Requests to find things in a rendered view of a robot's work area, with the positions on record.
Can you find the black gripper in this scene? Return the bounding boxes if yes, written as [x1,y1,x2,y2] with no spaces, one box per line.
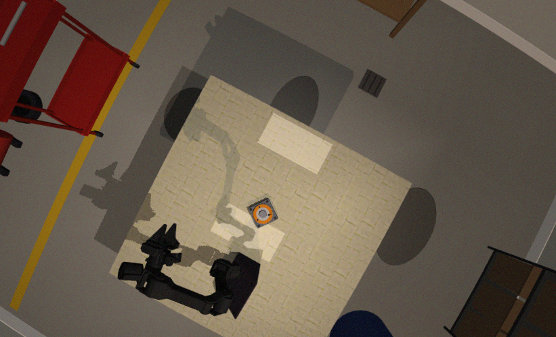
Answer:
[141,223,180,269]

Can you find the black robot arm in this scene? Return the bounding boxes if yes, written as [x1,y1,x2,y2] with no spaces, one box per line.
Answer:
[118,251,243,316]

